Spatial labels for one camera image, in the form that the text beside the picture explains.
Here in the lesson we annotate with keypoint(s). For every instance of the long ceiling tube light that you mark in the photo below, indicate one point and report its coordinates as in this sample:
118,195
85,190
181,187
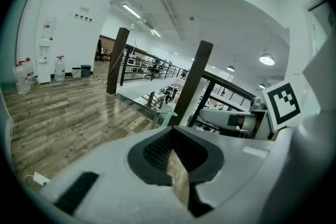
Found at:
156,33
131,10

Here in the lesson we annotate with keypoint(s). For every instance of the white power strip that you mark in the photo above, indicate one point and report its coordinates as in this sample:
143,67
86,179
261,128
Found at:
41,178

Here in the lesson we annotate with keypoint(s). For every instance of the white trash bin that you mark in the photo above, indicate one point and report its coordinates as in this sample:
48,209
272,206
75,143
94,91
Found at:
76,73

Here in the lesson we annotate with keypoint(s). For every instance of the dome pendant lamp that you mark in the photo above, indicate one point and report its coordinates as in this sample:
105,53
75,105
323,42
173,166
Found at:
230,68
262,86
267,59

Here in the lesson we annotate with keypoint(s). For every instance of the dispenser water bottle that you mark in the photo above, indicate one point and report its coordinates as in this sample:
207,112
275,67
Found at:
49,29

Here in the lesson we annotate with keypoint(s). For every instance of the dark wooden post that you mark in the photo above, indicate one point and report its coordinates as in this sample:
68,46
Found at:
116,60
197,73

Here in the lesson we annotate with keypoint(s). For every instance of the black office chair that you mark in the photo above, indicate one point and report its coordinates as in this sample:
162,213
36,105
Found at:
102,52

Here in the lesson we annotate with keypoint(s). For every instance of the black trash bin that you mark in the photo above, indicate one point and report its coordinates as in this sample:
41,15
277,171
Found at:
86,70

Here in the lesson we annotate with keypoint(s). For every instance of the black metal railing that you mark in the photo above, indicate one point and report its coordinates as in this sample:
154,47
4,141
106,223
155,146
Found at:
208,91
125,65

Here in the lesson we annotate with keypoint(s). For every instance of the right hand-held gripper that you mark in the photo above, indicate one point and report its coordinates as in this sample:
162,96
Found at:
282,105

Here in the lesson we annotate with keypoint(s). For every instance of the white water dispenser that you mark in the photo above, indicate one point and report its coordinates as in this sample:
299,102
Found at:
44,65

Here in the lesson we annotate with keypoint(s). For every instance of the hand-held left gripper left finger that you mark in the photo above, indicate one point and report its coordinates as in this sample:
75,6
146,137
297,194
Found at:
113,165

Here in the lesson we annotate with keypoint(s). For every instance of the yellow black floor tape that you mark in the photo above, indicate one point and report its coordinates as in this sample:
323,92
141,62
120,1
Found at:
101,80

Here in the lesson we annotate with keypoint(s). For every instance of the clear water jug red cap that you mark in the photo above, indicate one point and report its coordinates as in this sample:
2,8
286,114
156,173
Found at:
21,81
31,70
60,70

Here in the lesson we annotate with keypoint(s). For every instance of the white wall sign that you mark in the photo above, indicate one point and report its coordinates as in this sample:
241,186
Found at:
84,9

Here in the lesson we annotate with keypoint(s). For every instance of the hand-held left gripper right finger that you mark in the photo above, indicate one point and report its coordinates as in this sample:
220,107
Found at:
236,162

